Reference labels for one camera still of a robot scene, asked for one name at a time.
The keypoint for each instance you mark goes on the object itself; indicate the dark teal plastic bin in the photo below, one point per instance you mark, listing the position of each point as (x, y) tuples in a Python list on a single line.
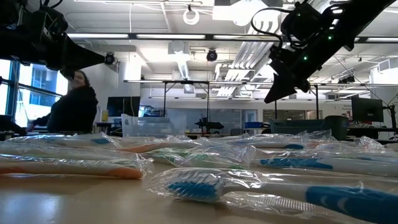
[(337, 127)]

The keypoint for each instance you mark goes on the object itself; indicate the yellow container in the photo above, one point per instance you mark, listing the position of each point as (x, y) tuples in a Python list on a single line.
[(104, 116)]

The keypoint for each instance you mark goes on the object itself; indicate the wrapped green toothbrush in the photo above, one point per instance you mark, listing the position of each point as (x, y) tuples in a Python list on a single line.
[(164, 153), (202, 161), (62, 152)]

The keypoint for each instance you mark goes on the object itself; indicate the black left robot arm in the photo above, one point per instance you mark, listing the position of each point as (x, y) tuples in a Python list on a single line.
[(12, 43)]

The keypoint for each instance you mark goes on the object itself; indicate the silver finned ceiling duct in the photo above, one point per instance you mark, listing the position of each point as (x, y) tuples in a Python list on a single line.
[(248, 56)]

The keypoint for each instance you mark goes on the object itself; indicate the wrapped orange toothbrush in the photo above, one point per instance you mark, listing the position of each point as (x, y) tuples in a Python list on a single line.
[(124, 172), (149, 147), (314, 143), (370, 143)]

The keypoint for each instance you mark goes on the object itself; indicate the black office chair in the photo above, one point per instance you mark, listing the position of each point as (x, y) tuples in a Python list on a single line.
[(9, 124)]

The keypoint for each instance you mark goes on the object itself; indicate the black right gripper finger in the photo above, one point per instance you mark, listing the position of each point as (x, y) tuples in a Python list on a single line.
[(280, 90)]

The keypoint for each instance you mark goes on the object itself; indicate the black gantry frame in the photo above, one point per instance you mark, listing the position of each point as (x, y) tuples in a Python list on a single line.
[(316, 105), (186, 82)]

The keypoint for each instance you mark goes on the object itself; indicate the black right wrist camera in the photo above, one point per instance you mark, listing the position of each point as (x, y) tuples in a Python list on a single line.
[(303, 21)]

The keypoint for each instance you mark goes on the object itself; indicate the small black ceiling camera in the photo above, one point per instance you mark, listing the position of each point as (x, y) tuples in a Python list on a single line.
[(346, 80)]

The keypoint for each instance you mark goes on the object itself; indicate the clear plastic bin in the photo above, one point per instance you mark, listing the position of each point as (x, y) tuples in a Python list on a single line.
[(146, 128)]

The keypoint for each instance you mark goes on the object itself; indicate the black overhead crossbar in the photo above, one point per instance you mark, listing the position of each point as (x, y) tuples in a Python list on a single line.
[(209, 36)]

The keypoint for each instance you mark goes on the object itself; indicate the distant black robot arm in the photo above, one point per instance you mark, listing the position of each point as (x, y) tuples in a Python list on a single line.
[(214, 125)]

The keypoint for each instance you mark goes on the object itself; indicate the blue storage bin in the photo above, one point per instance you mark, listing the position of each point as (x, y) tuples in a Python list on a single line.
[(253, 125)]

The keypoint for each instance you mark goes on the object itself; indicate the large window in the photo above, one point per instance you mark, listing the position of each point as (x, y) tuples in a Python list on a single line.
[(31, 99)]

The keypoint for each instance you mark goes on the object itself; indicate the white light strip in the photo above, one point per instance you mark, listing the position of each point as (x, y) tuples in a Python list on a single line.
[(382, 40), (236, 37), (171, 36), (96, 35)]

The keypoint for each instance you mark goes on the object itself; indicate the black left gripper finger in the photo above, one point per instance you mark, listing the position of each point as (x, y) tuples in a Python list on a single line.
[(81, 57)]

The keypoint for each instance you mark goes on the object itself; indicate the black monitor stand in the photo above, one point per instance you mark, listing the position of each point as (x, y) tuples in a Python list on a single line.
[(393, 115)]

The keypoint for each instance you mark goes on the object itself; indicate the person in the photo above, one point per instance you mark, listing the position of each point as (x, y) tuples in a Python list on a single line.
[(74, 112)]

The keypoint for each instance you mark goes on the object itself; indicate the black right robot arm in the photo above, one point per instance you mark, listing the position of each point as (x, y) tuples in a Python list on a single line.
[(357, 28)]

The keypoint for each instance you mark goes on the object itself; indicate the black computer monitor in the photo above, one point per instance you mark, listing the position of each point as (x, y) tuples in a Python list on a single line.
[(367, 109), (122, 106)]

